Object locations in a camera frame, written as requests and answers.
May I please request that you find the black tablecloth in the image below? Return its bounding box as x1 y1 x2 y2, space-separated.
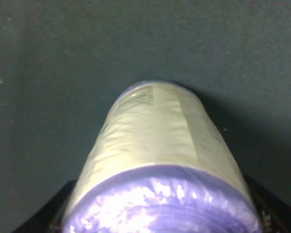
0 0 291 233

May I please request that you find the purple trash bag roll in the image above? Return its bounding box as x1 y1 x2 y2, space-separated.
62 81 262 233

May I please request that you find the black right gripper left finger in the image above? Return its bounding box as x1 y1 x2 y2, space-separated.
16 180 77 233

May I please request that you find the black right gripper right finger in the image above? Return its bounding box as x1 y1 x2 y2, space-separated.
244 175 291 233

